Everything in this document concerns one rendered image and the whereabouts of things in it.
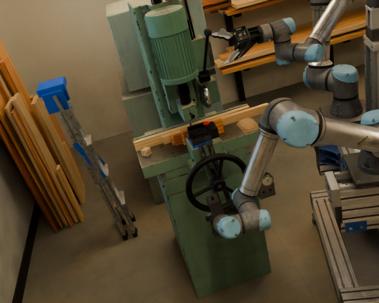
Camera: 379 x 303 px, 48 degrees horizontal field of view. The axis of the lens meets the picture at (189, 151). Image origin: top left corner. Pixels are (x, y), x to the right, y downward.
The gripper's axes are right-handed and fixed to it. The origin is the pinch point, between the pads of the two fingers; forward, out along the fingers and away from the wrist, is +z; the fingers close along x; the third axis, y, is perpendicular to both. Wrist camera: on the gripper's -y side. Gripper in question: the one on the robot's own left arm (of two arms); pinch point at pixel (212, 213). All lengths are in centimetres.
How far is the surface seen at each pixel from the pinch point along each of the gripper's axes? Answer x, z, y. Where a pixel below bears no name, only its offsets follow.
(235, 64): 88, 200, -96
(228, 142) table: 18.6, 11.7, -27.3
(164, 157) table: -11.4, 14.4, -29.5
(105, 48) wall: -21, 225, -149
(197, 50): 20, 23, -75
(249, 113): 36, 24, -38
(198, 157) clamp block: 1.8, 2.3, -24.6
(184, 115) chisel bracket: 3.5, 14.6, -45.4
